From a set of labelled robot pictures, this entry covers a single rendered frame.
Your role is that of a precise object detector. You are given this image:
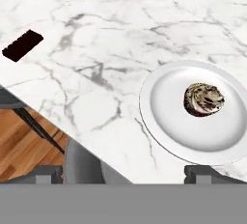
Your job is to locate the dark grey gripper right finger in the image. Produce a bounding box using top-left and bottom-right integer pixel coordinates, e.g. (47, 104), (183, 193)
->
(183, 164), (247, 184)

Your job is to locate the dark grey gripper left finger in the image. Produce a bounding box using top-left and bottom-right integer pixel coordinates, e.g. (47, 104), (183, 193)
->
(6, 165), (64, 184)

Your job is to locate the white round plate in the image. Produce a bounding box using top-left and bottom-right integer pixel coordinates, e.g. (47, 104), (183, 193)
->
(138, 59), (247, 166)

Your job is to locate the brown swirl cupcake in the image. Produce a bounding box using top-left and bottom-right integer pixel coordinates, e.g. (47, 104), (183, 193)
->
(182, 82), (226, 118)

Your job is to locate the dark chocolate bar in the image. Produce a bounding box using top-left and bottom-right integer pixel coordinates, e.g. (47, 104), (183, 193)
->
(1, 29), (44, 63)

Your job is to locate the grey upholstered chair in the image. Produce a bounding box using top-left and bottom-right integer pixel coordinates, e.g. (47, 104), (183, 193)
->
(63, 137), (133, 184)

